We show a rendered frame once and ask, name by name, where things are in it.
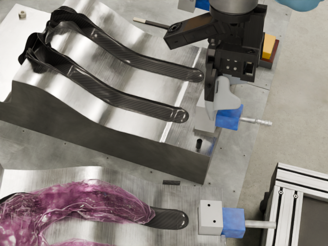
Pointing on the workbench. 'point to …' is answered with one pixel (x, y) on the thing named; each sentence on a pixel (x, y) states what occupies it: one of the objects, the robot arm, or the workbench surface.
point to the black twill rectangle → (171, 182)
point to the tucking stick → (151, 23)
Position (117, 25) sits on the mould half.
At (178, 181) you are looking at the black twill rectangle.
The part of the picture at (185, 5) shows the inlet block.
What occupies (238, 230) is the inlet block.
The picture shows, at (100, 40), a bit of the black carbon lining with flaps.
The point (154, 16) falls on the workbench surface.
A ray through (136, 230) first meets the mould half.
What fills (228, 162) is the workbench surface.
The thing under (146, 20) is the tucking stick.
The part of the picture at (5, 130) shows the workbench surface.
